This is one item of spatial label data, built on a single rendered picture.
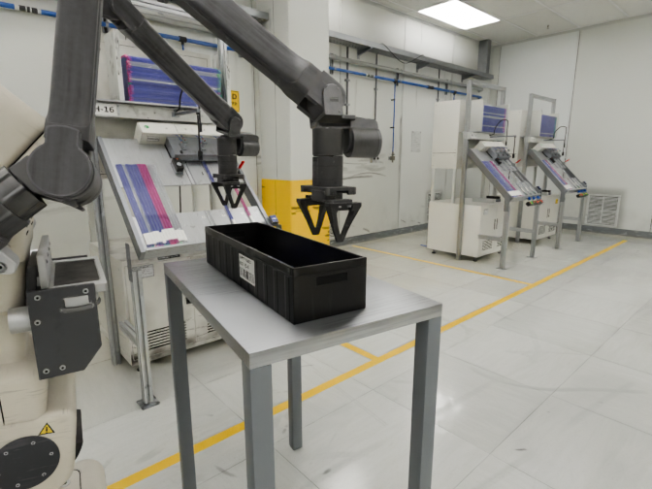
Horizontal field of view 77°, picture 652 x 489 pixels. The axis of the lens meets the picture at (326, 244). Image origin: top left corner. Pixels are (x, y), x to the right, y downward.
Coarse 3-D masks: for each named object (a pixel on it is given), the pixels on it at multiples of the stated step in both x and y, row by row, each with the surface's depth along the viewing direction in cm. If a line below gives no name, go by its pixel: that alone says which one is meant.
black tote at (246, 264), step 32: (224, 224) 126; (256, 224) 132; (224, 256) 110; (256, 256) 91; (288, 256) 115; (320, 256) 100; (352, 256) 88; (256, 288) 93; (288, 288) 78; (320, 288) 80; (352, 288) 84; (288, 320) 80
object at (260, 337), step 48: (192, 288) 100; (240, 288) 100; (384, 288) 100; (240, 336) 74; (288, 336) 74; (336, 336) 76; (432, 336) 90; (288, 384) 156; (432, 384) 93; (432, 432) 96; (192, 480) 139
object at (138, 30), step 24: (120, 0) 87; (120, 24) 96; (144, 24) 94; (144, 48) 96; (168, 48) 100; (168, 72) 102; (192, 72) 106; (192, 96) 109; (216, 96) 112; (216, 120) 115
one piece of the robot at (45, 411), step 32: (32, 224) 84; (32, 256) 79; (0, 288) 70; (32, 288) 73; (0, 320) 72; (0, 352) 73; (32, 352) 79; (0, 384) 70; (32, 384) 72; (64, 384) 85; (0, 416) 71; (32, 416) 73; (64, 416) 76; (0, 448) 71; (32, 448) 74; (64, 448) 77; (0, 480) 72; (32, 480) 75; (64, 480) 78
